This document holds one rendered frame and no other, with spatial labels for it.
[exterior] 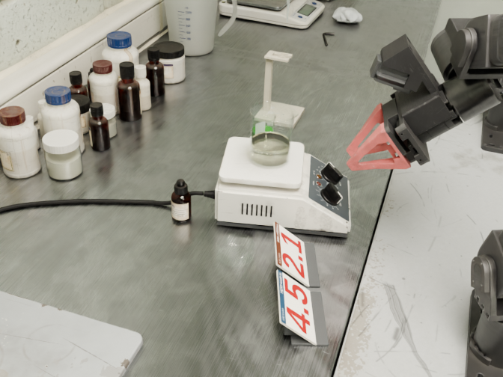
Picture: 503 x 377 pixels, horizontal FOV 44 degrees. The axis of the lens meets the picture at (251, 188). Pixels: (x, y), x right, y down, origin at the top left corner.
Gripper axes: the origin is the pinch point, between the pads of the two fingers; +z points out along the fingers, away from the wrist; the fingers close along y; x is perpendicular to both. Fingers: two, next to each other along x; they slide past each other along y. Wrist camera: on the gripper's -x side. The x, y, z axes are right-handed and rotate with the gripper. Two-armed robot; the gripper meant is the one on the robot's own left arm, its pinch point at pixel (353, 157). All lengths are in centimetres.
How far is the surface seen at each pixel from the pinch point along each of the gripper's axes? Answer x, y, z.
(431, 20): 27, -101, -10
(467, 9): 45, -138, -19
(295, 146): -1.6, -9.3, 9.4
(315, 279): 7.7, 11.0, 11.1
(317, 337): 8.0, 21.3, 10.6
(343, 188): 7.8, -7.1, 6.6
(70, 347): -10.7, 27.7, 31.8
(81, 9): -36, -47, 42
